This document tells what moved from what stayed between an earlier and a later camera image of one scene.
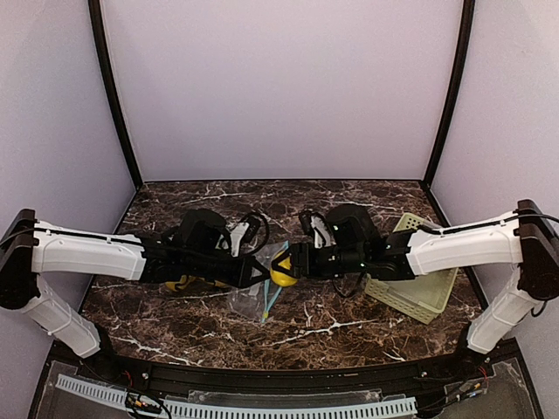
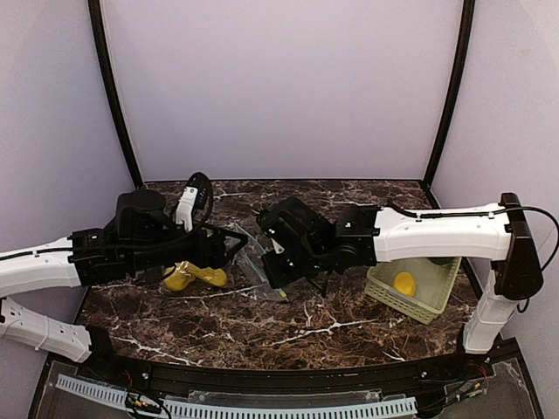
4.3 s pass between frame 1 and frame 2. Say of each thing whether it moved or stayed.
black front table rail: stayed
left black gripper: moved
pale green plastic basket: stayed
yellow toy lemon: moved
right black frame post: stayed
